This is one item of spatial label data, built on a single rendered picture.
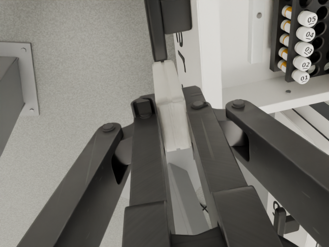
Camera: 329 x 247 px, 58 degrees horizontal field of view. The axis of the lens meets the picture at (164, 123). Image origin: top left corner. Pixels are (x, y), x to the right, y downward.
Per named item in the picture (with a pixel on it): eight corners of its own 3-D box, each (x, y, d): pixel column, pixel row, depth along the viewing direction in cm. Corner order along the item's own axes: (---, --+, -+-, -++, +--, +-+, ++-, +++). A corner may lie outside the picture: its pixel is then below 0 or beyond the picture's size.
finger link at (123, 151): (165, 160, 14) (105, 171, 14) (160, 113, 19) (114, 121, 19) (160, 134, 14) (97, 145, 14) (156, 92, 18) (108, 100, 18)
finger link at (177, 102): (170, 101, 15) (185, 99, 15) (162, 60, 21) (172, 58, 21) (178, 151, 16) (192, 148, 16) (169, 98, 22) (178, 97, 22)
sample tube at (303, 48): (282, 45, 32) (307, 59, 28) (274, 39, 32) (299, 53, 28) (290, 35, 32) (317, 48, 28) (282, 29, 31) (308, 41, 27)
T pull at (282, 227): (270, 239, 45) (275, 247, 44) (274, 206, 41) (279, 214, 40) (293, 234, 45) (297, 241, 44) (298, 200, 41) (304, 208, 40)
